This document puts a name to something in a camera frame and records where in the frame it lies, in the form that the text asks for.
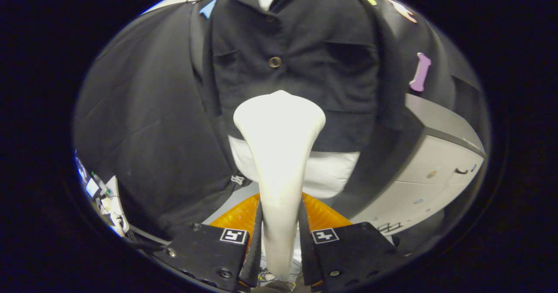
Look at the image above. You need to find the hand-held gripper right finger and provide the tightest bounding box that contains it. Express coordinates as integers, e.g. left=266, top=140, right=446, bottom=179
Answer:
left=299, top=193, right=408, bottom=292

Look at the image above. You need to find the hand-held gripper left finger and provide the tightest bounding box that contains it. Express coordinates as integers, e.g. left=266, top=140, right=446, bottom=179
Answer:
left=153, top=193, right=263, bottom=293

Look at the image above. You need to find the white garment steamer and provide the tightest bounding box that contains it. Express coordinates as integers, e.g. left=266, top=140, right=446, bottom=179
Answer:
left=233, top=90, right=327, bottom=285

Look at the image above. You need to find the black jacket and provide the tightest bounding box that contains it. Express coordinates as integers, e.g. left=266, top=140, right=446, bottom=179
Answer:
left=192, top=0, right=408, bottom=154

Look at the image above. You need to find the white table clutter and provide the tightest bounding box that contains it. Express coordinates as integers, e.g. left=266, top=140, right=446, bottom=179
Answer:
left=74, top=151, right=130, bottom=238

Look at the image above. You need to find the light grey cabinet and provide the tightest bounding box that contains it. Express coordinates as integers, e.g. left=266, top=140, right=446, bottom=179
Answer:
left=351, top=93, right=487, bottom=237

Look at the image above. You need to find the black backdrop cloth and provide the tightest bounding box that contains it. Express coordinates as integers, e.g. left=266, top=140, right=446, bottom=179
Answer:
left=73, top=0, right=484, bottom=241

